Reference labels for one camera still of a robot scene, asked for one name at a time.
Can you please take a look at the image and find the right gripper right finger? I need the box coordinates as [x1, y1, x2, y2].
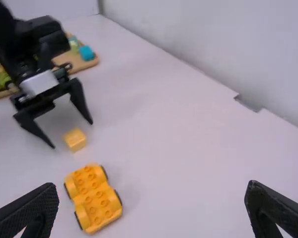
[244, 179, 298, 238]

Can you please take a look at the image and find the yellow toy car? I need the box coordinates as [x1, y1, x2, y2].
[63, 162, 123, 235]

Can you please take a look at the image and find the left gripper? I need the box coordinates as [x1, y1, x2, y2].
[9, 33, 94, 150]

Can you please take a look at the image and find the blue toy brick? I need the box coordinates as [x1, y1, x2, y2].
[78, 45, 95, 62]

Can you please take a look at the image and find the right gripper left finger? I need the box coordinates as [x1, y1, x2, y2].
[0, 182, 60, 238]

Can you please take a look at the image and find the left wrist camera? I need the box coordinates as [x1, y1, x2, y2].
[19, 69, 60, 99]

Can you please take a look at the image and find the tan tray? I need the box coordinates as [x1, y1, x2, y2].
[0, 32, 100, 103]

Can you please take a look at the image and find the pale green toy brick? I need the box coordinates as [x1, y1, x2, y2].
[68, 35, 80, 55]

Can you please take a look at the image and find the yellow toy brick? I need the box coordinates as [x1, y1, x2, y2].
[63, 127, 87, 153]

